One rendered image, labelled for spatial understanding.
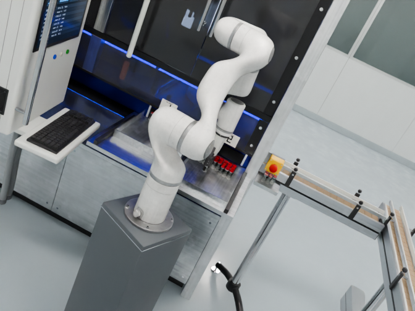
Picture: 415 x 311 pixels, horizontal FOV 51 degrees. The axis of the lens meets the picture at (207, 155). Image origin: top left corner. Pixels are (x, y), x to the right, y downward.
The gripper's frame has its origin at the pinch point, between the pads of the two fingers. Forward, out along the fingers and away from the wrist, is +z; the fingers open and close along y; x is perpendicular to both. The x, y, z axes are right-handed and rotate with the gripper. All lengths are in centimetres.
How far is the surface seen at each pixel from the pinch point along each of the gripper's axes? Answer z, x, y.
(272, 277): 94, 67, -74
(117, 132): 3.3, -42.0, 10.5
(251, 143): -10.8, 13.2, -15.8
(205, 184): 5.9, 4.1, 10.2
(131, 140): 3.9, -34.5, 10.4
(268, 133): -19.2, 18.3, -15.8
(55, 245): 94, -59, -2
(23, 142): 14, -69, 37
